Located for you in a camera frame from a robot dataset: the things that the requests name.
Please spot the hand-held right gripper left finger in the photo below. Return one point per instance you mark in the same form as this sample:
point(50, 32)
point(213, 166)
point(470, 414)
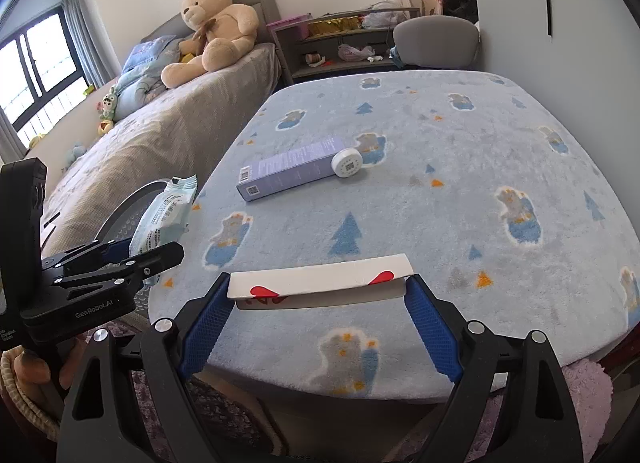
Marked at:
point(210, 325)

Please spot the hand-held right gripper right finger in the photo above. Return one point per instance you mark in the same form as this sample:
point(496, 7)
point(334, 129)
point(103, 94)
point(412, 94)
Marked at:
point(431, 328)

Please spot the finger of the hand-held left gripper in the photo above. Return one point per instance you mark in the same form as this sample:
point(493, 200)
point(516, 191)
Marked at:
point(155, 258)
point(117, 250)

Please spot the grey round bin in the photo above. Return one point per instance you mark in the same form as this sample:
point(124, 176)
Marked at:
point(115, 223)

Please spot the wet wipes packet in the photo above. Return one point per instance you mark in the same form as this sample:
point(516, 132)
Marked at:
point(165, 215)

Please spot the white printed carton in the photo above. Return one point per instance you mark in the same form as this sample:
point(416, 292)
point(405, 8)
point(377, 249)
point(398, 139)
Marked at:
point(320, 280)

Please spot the person's left hand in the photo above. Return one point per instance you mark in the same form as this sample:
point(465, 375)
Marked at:
point(72, 363)

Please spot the purple patterned rug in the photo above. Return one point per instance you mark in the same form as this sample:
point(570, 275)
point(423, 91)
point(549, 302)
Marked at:
point(220, 408)

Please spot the small blue plush toy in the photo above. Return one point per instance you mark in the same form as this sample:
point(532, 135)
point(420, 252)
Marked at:
point(75, 155)

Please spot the printed blue blanket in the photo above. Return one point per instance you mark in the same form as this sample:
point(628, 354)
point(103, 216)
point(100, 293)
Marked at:
point(425, 223)

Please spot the grey bed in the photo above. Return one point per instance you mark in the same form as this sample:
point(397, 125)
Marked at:
point(170, 128)

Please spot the small green plush doll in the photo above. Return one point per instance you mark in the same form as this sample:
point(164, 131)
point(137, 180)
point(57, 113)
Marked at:
point(107, 110)

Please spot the grey curtain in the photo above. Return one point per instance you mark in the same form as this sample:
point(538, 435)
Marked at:
point(90, 33)
point(10, 135)

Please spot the purple box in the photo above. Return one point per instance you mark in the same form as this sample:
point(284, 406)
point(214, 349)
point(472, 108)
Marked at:
point(290, 168)

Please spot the pink fluffy rug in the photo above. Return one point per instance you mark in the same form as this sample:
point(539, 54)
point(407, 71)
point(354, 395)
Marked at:
point(587, 398)

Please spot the white round container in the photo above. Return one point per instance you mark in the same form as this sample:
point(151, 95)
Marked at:
point(347, 163)

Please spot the black framed window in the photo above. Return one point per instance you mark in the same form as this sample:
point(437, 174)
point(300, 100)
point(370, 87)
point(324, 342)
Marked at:
point(45, 68)

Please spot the light blue printed pillow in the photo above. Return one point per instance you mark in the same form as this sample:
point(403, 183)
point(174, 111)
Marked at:
point(150, 53)

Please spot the large brown teddy bear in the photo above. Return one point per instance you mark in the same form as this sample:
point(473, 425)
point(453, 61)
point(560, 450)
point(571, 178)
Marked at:
point(225, 23)

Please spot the grey shelf unit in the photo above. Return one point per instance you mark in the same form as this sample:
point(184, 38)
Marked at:
point(340, 70)

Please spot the pink storage box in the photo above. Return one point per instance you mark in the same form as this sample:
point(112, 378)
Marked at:
point(290, 28)

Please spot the pink plastic bag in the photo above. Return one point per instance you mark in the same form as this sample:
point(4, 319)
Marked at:
point(356, 51)

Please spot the grey chair back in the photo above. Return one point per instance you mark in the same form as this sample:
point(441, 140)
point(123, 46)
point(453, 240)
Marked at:
point(435, 40)

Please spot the gold packets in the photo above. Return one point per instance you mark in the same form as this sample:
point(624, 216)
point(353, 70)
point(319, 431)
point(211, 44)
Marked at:
point(335, 25)

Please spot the white plastic bag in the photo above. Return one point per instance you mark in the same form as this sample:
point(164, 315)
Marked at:
point(385, 15)

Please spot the pink gift box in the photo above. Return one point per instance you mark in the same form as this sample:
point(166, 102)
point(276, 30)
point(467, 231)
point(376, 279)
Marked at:
point(430, 3)

